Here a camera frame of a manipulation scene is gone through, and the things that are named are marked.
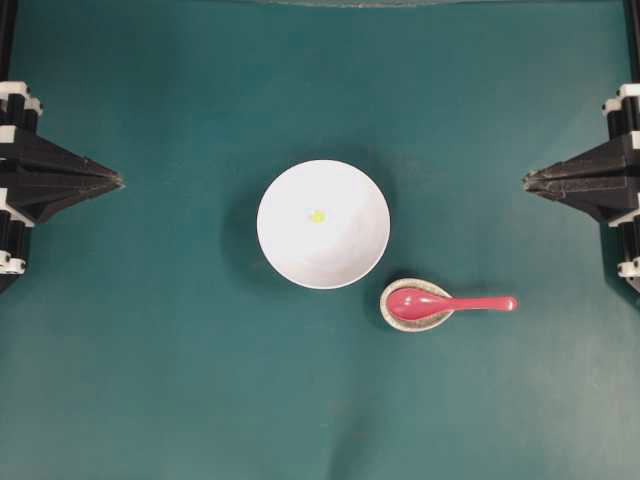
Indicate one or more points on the yellow hexagonal prism block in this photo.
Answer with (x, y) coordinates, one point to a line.
(317, 216)

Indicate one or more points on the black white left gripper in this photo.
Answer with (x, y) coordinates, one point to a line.
(29, 197)

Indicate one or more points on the black frame post left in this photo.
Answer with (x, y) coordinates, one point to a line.
(8, 13)

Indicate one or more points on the black frame post right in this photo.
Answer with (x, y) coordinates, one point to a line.
(632, 19)

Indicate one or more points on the white round bowl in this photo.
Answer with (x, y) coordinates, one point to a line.
(341, 250)

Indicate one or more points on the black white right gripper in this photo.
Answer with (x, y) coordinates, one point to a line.
(615, 200)

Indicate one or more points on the black frame post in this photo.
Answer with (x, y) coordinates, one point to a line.
(632, 19)
(8, 13)

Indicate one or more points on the speckled ceramic spoon rest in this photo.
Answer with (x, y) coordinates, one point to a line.
(412, 326)

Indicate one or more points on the red ceramic spoon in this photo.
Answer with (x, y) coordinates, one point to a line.
(413, 304)

